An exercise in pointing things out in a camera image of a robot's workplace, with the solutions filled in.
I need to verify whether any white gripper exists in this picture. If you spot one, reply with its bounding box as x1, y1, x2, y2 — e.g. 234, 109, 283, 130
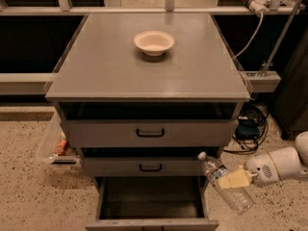
218, 153, 280, 189

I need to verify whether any clear plastic water bottle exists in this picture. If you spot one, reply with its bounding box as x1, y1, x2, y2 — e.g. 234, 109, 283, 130
197, 152, 254, 215

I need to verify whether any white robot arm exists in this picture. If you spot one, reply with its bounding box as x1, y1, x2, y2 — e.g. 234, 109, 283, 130
218, 132, 308, 189

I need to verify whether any grey drawer cabinet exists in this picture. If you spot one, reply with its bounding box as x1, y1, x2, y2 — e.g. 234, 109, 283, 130
45, 12, 251, 231

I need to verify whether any grey bottom drawer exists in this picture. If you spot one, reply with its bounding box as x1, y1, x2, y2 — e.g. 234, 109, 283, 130
86, 176, 218, 231

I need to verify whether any grey drawer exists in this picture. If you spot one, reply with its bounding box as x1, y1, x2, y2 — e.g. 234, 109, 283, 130
86, 176, 218, 231
81, 146, 218, 177
61, 119, 238, 147

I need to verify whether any grey middle drawer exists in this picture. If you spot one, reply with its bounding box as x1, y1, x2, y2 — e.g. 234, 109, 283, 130
81, 146, 218, 177

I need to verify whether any grey top drawer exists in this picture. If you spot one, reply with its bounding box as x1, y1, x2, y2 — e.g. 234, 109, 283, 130
61, 119, 238, 147

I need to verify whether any white paper bowl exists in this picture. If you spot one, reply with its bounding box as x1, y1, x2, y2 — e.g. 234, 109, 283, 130
134, 31, 175, 57

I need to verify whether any white power strip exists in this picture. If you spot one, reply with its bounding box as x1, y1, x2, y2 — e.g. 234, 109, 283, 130
242, 0, 270, 15

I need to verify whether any red item in bin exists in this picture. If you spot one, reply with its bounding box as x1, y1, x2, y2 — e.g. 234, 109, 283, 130
56, 140, 69, 156

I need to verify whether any clear plastic storage bin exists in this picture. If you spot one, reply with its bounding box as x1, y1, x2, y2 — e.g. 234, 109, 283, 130
36, 114, 81, 172

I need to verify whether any blue box with cables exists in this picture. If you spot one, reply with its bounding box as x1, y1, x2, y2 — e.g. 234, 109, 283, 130
224, 102, 270, 155

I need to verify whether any white power cable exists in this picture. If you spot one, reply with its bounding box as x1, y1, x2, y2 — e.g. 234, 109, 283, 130
232, 11, 266, 61

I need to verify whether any metal rail frame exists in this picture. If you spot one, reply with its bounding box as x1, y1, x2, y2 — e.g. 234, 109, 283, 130
0, 0, 308, 96

